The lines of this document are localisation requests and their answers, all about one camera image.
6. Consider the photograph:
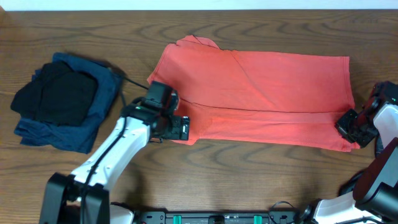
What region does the coral red t-shirt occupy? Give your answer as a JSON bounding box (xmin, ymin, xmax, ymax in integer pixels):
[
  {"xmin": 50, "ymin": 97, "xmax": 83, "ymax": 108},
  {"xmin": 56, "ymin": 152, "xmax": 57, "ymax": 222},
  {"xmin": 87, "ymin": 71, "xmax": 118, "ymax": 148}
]
[{"xmin": 148, "ymin": 35, "xmax": 358, "ymax": 152}]

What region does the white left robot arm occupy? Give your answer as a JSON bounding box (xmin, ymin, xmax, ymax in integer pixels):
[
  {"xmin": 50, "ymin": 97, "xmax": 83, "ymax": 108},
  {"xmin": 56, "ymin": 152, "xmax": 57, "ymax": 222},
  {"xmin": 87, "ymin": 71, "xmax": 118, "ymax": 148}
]
[{"xmin": 39, "ymin": 103, "xmax": 190, "ymax": 224}]

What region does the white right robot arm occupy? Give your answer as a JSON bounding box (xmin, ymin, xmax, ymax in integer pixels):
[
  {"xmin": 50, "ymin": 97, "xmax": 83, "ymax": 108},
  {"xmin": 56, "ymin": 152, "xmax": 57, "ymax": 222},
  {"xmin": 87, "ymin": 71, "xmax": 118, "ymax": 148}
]
[{"xmin": 302, "ymin": 82, "xmax": 397, "ymax": 223}]

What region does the folded black garment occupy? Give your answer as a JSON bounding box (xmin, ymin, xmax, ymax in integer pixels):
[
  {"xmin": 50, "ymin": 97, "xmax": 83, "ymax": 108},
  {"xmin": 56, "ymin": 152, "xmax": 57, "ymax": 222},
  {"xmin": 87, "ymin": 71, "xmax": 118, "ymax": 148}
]
[{"xmin": 11, "ymin": 61, "xmax": 98, "ymax": 126}]

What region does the folded navy blue garment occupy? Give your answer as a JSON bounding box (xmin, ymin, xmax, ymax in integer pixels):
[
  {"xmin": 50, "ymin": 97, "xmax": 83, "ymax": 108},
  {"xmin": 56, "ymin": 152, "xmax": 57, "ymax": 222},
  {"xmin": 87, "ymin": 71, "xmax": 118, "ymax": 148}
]
[{"xmin": 14, "ymin": 52, "xmax": 122, "ymax": 154}]

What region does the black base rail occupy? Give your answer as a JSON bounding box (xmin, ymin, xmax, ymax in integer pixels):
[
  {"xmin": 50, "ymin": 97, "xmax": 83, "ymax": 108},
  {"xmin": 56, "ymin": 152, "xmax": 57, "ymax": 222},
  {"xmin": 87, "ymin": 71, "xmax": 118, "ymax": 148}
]
[{"xmin": 108, "ymin": 200, "xmax": 315, "ymax": 224}]

